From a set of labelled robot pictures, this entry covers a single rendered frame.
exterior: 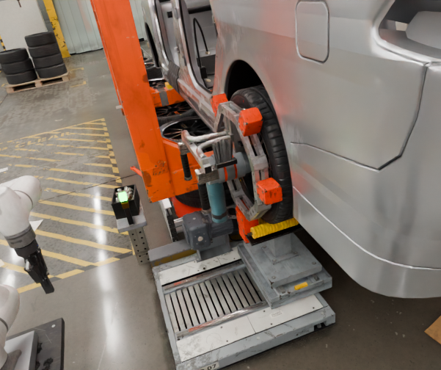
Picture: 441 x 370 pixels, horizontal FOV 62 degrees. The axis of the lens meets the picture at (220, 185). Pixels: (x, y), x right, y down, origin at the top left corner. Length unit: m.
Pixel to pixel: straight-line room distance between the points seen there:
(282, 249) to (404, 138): 1.31
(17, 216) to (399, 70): 1.19
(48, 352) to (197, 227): 0.94
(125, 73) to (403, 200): 1.45
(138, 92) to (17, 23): 10.60
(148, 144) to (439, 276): 1.51
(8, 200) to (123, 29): 0.99
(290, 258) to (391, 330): 0.59
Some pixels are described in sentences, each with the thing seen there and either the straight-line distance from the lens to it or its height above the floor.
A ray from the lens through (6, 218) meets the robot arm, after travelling 1.38.
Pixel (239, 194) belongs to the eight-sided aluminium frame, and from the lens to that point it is 1.93.
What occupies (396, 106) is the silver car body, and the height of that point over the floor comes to 1.34.
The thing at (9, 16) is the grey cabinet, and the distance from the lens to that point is 12.49.
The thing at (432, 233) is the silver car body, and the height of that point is 1.04.
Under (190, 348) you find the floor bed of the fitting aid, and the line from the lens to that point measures 1.97.
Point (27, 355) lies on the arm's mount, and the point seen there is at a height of 0.35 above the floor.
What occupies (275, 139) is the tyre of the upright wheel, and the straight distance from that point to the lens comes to 1.47.
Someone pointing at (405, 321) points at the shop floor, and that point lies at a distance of 2.17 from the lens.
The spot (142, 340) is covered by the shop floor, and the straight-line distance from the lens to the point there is 2.18.
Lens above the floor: 1.63
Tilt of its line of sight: 29 degrees down
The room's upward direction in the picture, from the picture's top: 9 degrees counter-clockwise
